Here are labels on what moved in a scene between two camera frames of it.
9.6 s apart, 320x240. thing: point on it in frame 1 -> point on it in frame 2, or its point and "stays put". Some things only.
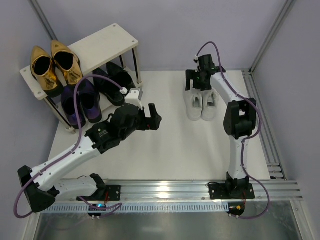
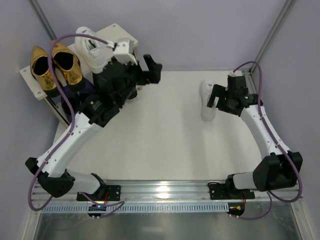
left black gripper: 146,120 -> 141,72
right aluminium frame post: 288,8 stays put
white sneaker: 210,100 stays put
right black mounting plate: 218,191 stays put
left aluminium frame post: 36,6 stays put
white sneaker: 193,100 -> 95,54
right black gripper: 199,81 -> 220,97
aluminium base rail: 198,191 stays put
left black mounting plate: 110,192 stays put
